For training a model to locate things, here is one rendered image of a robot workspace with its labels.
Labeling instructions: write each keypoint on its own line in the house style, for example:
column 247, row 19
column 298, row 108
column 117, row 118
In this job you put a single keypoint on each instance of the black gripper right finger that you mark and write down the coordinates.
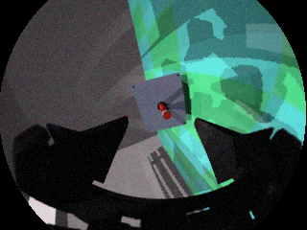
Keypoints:
column 227, row 149

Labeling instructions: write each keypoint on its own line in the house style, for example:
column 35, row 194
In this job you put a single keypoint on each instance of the dark red peg with white band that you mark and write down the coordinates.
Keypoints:
column 164, row 111

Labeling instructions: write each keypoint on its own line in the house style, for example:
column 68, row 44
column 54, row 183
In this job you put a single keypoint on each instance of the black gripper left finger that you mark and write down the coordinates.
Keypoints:
column 95, row 147

